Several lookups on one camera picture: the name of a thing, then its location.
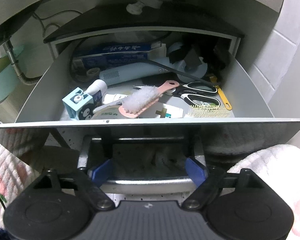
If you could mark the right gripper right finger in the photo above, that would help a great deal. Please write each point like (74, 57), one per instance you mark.
(206, 180)

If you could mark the black white scissors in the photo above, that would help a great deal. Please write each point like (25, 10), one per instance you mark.
(197, 94)

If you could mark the light blue hair tool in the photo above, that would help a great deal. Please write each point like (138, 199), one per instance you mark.
(138, 70)

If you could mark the white card green cross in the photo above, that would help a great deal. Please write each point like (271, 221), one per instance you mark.
(162, 110)

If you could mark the white blue tube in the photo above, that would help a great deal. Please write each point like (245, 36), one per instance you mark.
(97, 90)

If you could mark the white plastic hook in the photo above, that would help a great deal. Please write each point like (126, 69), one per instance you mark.
(136, 8)

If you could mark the cream bristle hairbrush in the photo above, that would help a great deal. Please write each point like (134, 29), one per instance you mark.
(207, 112)

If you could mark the yellow handled tool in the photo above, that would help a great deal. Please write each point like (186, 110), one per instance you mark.
(221, 94)

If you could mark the round white tin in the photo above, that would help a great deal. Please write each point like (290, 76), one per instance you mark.
(107, 112)

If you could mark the light blue penguin box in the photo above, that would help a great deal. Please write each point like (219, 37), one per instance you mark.
(79, 105)

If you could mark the black vanity counter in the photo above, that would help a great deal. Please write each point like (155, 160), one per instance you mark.
(115, 2)

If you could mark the black drawer with grey interior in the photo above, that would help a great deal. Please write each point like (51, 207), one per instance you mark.
(167, 74)

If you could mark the dark blue long box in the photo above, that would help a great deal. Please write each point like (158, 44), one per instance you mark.
(107, 56)

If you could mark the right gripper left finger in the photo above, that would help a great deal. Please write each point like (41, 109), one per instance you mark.
(88, 185)

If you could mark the flexible metal drain pipe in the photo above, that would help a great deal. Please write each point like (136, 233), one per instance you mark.
(28, 81)

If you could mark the mint green bucket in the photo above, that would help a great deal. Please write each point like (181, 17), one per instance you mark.
(8, 77)

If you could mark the pink handled white brush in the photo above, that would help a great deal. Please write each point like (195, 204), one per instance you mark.
(138, 102)

